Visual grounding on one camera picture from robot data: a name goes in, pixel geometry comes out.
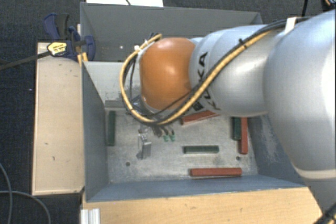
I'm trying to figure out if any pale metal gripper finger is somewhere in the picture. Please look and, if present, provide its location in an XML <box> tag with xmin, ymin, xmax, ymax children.
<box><xmin>136</xmin><ymin>134</ymin><xmax>145</xmax><ymax>159</ymax></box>
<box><xmin>143</xmin><ymin>134</ymin><xmax>153</xmax><ymax>158</ymax></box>

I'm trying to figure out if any grey metal bin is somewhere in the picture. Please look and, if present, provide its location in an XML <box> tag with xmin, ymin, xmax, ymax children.
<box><xmin>79</xmin><ymin>2</ymin><xmax>307</xmax><ymax>203</ymax></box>

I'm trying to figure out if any dark green flat block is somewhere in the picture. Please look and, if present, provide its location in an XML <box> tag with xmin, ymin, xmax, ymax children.
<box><xmin>106</xmin><ymin>110</ymin><xmax>117</xmax><ymax>147</ymax></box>
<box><xmin>183</xmin><ymin>145</ymin><xmax>220</xmax><ymax>155</ymax></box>
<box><xmin>231</xmin><ymin>116</ymin><xmax>242</xmax><ymax>141</ymax></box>

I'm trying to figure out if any red-brown flat block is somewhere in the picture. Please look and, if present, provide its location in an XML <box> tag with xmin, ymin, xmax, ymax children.
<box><xmin>238</xmin><ymin>117</ymin><xmax>249</xmax><ymax>155</ymax></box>
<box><xmin>188</xmin><ymin>167</ymin><xmax>243</xmax><ymax>178</ymax></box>
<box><xmin>180</xmin><ymin>110</ymin><xmax>219</xmax><ymax>125</ymax></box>

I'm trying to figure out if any pale wood flat board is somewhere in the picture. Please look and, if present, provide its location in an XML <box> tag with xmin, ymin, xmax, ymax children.
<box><xmin>31</xmin><ymin>42</ymin><xmax>86</xmax><ymax>196</ymax></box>

